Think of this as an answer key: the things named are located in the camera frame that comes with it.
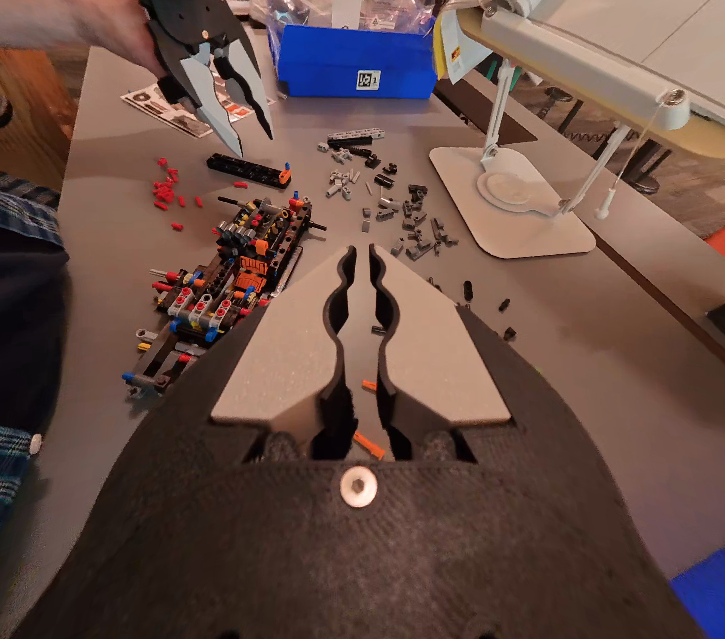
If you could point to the clear plastic bag bundle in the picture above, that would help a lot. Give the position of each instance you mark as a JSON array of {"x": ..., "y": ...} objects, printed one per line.
[{"x": 385, "y": 10}]

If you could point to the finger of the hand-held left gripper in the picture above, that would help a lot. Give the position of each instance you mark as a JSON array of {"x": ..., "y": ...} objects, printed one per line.
[
  {"x": 255, "y": 78},
  {"x": 201, "y": 84}
]

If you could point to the white book stand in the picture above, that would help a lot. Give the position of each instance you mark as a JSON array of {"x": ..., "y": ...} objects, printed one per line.
[{"x": 510, "y": 231}]

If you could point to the black lego beam frame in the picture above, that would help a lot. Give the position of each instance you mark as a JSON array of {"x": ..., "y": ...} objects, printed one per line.
[{"x": 243, "y": 169}]

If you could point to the blue bin with white tag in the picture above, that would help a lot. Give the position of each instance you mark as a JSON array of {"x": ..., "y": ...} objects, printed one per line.
[{"x": 317, "y": 61}]

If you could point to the blue plastic bin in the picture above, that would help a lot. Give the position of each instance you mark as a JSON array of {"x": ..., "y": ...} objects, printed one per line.
[{"x": 702, "y": 599}]

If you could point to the instruction leaflet on table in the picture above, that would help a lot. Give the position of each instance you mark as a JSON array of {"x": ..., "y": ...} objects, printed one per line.
[{"x": 147, "y": 101}]

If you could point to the black lego gear rack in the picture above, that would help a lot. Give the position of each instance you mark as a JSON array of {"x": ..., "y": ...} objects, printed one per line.
[{"x": 355, "y": 148}]

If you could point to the light grey long lego beam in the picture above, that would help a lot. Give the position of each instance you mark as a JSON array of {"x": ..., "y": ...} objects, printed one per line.
[
  {"x": 362, "y": 131},
  {"x": 348, "y": 137}
]

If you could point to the dark grey long lego beam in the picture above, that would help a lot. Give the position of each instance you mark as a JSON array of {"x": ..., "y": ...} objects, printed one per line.
[{"x": 351, "y": 142}]

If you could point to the pile of black lego pins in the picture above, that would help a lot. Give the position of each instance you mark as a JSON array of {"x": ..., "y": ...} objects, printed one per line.
[{"x": 468, "y": 289}]

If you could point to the orange lego connector piece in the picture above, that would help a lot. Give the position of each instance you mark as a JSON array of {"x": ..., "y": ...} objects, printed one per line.
[{"x": 285, "y": 176}]

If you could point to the scattered orange lego pins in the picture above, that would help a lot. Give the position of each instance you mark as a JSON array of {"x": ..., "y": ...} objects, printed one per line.
[{"x": 368, "y": 446}]

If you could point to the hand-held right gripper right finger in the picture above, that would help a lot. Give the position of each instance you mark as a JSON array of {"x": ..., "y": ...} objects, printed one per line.
[{"x": 442, "y": 356}]

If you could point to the lego car chassis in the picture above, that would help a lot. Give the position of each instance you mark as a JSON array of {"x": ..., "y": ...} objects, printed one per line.
[{"x": 249, "y": 265}]

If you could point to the pile of grey lego pieces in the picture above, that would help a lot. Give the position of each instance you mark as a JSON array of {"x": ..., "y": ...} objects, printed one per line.
[{"x": 419, "y": 251}]

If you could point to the pile of red lego pins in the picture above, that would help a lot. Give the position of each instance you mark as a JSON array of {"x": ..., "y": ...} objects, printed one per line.
[{"x": 164, "y": 193}]

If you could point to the white yellow leaflet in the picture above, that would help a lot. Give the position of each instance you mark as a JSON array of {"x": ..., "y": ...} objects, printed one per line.
[{"x": 464, "y": 50}]

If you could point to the person's dark trousers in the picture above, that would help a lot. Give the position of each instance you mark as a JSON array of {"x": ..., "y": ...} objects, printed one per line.
[{"x": 28, "y": 339}]

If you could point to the person's left forearm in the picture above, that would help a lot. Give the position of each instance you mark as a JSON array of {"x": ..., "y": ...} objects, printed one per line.
[{"x": 39, "y": 5}]

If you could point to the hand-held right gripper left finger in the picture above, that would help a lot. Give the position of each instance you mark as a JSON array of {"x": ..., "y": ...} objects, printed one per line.
[{"x": 283, "y": 356}]

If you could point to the person's left hand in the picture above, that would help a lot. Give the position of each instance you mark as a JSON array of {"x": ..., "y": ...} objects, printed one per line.
[{"x": 119, "y": 22}]

